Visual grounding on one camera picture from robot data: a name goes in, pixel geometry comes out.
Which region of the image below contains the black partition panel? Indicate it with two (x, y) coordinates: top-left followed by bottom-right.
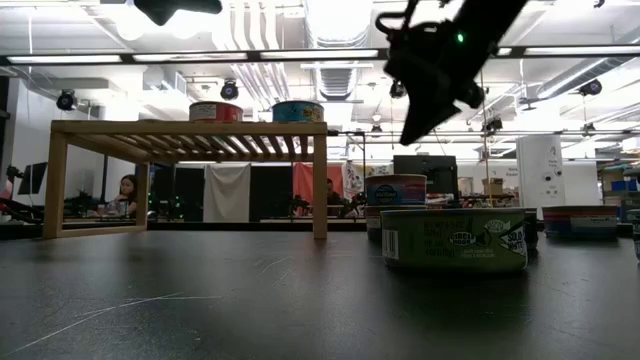
(249, 164), (294, 222)

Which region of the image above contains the small black monitor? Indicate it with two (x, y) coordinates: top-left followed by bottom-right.
(17, 161), (49, 196)

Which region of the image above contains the wooden slatted shelf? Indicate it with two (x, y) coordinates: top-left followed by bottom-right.
(42, 119), (329, 240)

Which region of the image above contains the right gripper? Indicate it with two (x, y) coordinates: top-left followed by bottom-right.
(382, 21), (487, 148)

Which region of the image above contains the storage rack with bins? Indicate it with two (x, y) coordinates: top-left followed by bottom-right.
(597, 162), (640, 224)

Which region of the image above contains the ribbed ventilation duct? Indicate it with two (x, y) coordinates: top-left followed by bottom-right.
(302, 0), (374, 101)

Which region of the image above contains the green Circle Hook tuna can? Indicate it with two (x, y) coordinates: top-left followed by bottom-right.
(379, 207), (530, 275)

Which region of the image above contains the white pillar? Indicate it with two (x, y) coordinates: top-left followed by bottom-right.
(516, 134), (566, 210)

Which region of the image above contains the thin vertical pole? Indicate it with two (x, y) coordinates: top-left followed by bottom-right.
(478, 69), (494, 207)

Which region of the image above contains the white cloth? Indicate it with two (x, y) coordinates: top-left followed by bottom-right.
(203, 163), (252, 223)

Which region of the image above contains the blue seafood can silver lid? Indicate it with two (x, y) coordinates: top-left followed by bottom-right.
(523, 208), (539, 250)
(271, 100), (325, 124)

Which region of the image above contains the bar with light strips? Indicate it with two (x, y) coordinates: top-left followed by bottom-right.
(0, 45), (640, 66)

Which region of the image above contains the silver-lidded seafood can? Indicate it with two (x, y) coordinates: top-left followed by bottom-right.
(630, 208), (640, 262)

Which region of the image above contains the white printed banner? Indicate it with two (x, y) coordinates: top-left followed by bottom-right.
(341, 160), (366, 219)

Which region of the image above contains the red seafood can silver lid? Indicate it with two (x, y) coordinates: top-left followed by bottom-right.
(188, 101), (245, 124)

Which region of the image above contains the orange cloth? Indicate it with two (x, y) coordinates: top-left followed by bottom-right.
(292, 162), (346, 219)

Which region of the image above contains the person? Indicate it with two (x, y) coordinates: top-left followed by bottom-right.
(106, 173), (140, 219)
(324, 178), (346, 217)

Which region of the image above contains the Wild Planet can gold lid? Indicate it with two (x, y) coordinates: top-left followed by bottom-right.
(364, 173), (429, 207)
(364, 204), (429, 244)
(541, 205), (620, 242)

